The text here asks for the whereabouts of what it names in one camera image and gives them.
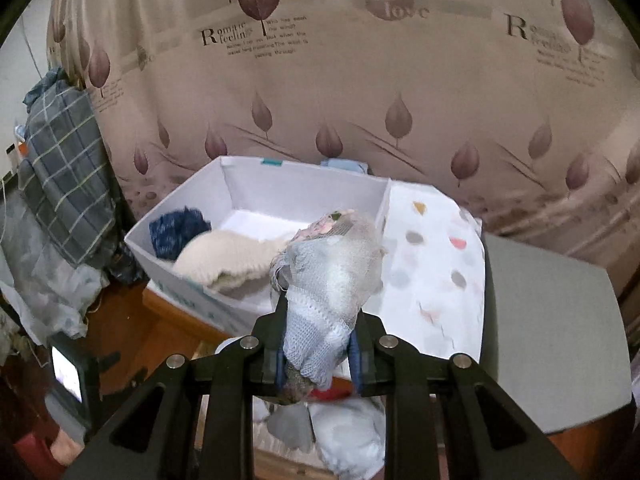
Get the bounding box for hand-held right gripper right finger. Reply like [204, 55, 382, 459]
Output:
[350, 312, 576, 480]

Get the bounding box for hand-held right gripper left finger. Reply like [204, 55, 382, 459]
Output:
[62, 297, 289, 480]

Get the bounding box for grey underwear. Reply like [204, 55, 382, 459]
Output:
[265, 402, 316, 448]

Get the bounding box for white underwear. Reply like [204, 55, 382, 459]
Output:
[307, 397, 386, 476]

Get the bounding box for light blue mesh sock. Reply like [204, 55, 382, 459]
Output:
[270, 208, 388, 406]

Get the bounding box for cream knitted sock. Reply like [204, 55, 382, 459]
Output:
[172, 227, 296, 297]

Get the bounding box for dark blue underwear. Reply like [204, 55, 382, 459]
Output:
[148, 206, 213, 262]

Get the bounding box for white shoe box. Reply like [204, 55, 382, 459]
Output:
[124, 156, 392, 341]

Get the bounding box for white spotted cloth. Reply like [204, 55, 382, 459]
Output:
[345, 180, 486, 361]

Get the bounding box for blue patterned bag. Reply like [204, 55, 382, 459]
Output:
[107, 240, 148, 283]

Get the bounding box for grey cabinet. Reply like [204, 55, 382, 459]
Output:
[477, 232, 633, 436]

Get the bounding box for light blue cloth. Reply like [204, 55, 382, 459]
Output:
[320, 158, 371, 175]

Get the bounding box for leaf print curtain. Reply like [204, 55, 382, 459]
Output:
[47, 0, 640, 281]

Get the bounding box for grey plaid quilt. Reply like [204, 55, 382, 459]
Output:
[17, 67, 121, 268]

